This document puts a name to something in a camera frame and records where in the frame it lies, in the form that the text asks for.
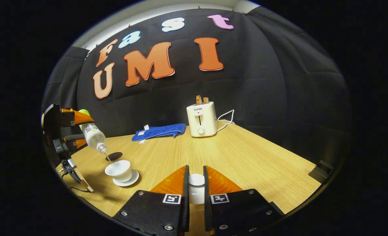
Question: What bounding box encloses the white toaster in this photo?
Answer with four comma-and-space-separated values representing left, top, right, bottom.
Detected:
186, 101, 218, 138

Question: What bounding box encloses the white power cable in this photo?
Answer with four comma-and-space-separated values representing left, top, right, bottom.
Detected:
216, 109, 235, 132

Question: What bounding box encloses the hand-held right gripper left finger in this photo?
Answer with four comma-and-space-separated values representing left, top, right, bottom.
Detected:
112, 165, 190, 236

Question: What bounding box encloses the dark table edge clamp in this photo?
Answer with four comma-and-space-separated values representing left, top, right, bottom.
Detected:
309, 160, 334, 183

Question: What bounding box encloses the clear water bottle green label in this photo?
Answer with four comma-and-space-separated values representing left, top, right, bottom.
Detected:
78, 109, 108, 154

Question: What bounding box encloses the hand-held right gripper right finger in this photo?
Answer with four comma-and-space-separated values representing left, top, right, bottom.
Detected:
203, 165, 284, 236

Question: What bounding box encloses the black backdrop cloth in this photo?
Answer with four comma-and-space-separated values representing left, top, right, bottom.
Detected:
42, 8, 351, 164

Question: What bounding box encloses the white teacup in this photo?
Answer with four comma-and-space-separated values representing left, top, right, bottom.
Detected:
104, 160, 133, 183

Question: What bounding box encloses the white saucer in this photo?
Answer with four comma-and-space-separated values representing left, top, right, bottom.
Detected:
112, 169, 140, 187

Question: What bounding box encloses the blue towel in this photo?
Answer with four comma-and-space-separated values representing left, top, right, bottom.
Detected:
131, 123, 187, 144

